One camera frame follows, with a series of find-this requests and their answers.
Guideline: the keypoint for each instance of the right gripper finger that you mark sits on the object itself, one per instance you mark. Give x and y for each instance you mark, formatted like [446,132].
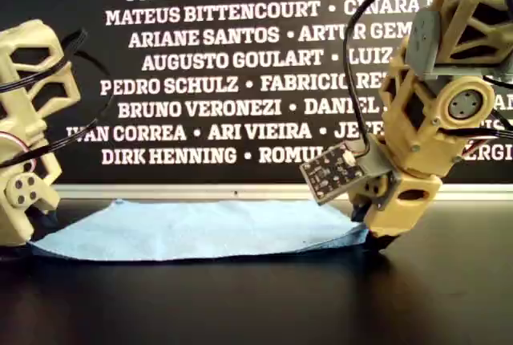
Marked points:
[421,208]
[368,200]

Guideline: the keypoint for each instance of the beige and grey left arm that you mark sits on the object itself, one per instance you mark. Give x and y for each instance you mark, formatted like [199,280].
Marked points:
[40,36]

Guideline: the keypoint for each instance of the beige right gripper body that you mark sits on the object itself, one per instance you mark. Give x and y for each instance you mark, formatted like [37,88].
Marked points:
[445,100]

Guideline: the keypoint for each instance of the black board with white names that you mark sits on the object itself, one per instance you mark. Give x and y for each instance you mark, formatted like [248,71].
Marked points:
[240,60]

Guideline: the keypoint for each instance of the grey camera bracket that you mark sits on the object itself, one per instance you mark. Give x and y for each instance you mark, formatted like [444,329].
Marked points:
[376,160]

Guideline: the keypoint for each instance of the aluminium case frame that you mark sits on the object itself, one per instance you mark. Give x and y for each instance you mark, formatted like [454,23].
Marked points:
[160,191]

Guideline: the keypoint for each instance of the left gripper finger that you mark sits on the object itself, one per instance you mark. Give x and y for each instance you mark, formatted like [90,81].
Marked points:
[44,200]
[14,228]

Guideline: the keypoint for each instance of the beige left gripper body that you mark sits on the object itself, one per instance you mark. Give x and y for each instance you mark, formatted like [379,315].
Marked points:
[20,124]

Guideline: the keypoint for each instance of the blue microfibre cloth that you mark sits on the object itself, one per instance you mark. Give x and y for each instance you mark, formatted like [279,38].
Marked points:
[200,232]

